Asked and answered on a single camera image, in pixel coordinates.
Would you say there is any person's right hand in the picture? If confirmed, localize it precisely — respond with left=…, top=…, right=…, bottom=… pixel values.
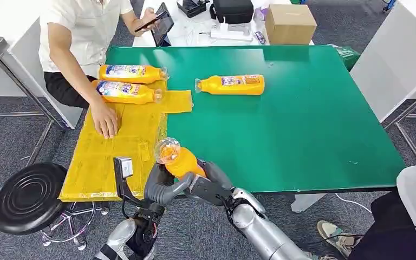
left=91, top=100, right=119, bottom=140

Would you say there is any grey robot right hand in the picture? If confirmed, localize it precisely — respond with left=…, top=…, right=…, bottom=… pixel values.
left=188, top=159, right=236, bottom=207

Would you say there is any person's left hand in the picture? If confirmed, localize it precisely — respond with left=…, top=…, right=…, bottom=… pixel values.
left=133, top=7, right=160, bottom=37

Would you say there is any black phone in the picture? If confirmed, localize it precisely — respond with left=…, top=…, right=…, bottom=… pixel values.
left=134, top=10, right=168, bottom=33

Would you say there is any orange drink bottle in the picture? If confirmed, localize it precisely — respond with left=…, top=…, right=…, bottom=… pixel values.
left=91, top=79, right=163, bottom=106
left=194, top=74, right=265, bottom=96
left=97, top=64, right=169, bottom=85
left=154, top=137, right=207, bottom=179

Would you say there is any black tablet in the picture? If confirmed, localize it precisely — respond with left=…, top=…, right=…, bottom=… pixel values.
left=150, top=2, right=175, bottom=47

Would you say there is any yellow sheet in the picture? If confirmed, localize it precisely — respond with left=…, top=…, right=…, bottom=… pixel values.
left=58, top=79, right=194, bottom=203

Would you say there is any white desk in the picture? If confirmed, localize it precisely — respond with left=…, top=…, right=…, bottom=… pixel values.
left=132, top=0, right=315, bottom=47

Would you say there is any black case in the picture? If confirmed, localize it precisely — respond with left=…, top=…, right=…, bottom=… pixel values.
left=176, top=0, right=211, bottom=18

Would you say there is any person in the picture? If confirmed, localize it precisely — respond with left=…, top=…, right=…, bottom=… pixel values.
left=317, top=156, right=416, bottom=260
left=38, top=0, right=167, bottom=140

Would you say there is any white power strip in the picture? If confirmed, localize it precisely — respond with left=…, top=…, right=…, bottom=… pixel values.
left=210, top=22, right=255, bottom=42

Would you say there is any black bag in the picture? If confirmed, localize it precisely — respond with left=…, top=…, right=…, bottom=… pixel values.
left=210, top=0, right=255, bottom=25

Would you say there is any white table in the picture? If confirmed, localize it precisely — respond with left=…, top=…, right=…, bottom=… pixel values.
left=349, top=0, right=416, bottom=162
left=0, top=0, right=84, bottom=130

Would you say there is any green table mat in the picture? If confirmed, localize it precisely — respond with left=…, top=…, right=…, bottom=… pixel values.
left=105, top=44, right=408, bottom=194

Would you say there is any black round stool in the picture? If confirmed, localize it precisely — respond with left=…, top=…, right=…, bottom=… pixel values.
left=0, top=162, right=110, bottom=252

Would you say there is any clear plastic bag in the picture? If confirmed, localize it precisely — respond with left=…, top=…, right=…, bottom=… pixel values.
left=252, top=6, right=269, bottom=22

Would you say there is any brown cardboard box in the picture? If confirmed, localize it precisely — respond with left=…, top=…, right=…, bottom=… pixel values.
left=264, top=4, right=318, bottom=46

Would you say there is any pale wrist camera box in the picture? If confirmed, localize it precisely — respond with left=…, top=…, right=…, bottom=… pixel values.
left=113, top=156, right=142, bottom=207

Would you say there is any white floor cable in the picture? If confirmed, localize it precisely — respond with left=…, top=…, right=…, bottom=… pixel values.
left=333, top=193, right=373, bottom=214

